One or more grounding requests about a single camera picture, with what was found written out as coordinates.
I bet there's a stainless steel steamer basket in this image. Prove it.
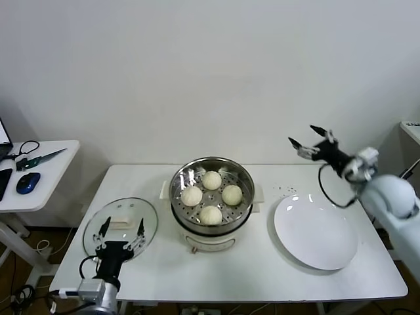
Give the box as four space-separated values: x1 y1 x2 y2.
159 156 265 236

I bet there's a blue computer mouse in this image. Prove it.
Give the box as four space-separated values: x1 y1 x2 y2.
15 171 41 195

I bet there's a black phone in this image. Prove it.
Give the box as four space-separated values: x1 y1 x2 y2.
0 167 14 202

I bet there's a round glass pot lid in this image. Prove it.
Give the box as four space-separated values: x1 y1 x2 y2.
82 196 159 262

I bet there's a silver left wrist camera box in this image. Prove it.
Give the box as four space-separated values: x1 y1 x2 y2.
58 278 106 302

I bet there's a white side table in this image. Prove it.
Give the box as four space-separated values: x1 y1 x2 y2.
0 140 81 289

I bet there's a black looped cord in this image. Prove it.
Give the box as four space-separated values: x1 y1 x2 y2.
5 140 41 161

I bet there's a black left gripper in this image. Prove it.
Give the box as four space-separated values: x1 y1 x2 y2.
92 215 147 285

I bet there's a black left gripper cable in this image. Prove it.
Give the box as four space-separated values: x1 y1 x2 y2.
79 255 100 280

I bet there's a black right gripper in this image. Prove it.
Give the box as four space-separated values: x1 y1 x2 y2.
287 123 356 179

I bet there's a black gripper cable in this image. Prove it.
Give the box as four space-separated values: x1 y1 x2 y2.
79 255 100 280
317 163 359 209

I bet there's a white round plate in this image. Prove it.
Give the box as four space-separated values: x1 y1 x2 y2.
273 193 360 271

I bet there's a white table with label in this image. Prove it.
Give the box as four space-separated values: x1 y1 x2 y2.
398 120 420 146

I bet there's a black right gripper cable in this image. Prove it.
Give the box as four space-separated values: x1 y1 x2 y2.
317 163 359 209

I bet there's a white electric cooker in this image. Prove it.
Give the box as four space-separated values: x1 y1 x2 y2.
170 196 264 255

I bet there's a white floor cable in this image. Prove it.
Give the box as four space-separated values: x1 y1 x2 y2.
34 225 77 256

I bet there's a white steamed baozi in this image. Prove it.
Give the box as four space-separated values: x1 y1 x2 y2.
199 205 223 226
201 170 222 191
221 184 244 207
181 186 204 207

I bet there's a black laptop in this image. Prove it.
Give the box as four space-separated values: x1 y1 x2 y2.
0 118 14 162

